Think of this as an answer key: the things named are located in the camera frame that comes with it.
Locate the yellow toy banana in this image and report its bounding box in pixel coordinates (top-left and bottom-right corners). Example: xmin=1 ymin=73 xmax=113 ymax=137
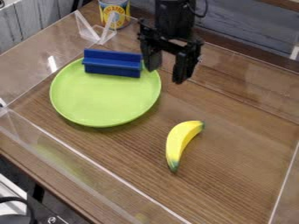
xmin=165 ymin=121 xmax=204 ymax=172

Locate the black cable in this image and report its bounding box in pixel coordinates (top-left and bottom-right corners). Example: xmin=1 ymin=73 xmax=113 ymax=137
xmin=0 ymin=196 xmax=37 ymax=224

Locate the blue plastic block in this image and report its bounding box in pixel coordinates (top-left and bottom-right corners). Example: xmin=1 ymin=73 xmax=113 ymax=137
xmin=81 ymin=49 xmax=142 ymax=78

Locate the black box with knob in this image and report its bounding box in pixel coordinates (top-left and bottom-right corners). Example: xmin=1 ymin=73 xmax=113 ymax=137
xmin=28 ymin=198 xmax=89 ymax=224

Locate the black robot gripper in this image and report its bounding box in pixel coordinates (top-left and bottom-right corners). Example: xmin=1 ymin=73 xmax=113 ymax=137
xmin=137 ymin=0 xmax=205 ymax=84

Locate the green round plate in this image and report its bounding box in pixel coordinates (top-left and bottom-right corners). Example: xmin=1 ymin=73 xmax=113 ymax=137
xmin=49 ymin=59 xmax=163 ymax=128

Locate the clear acrylic tray enclosure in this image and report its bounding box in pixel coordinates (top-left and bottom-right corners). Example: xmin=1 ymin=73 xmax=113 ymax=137
xmin=0 ymin=16 xmax=299 ymax=224

